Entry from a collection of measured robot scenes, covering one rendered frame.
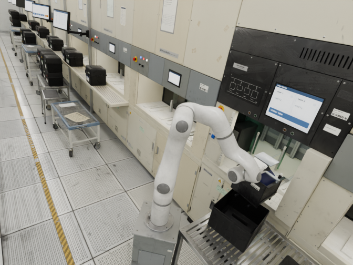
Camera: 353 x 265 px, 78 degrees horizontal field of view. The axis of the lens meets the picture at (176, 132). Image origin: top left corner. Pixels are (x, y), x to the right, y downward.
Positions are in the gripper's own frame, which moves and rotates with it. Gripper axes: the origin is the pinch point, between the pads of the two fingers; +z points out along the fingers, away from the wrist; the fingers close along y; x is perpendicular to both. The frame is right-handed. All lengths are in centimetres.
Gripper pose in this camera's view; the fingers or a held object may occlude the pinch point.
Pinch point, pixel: (265, 161)
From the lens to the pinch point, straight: 146.4
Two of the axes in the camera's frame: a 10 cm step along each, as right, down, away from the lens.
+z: 7.9, -1.7, 5.9
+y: 5.9, 4.7, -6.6
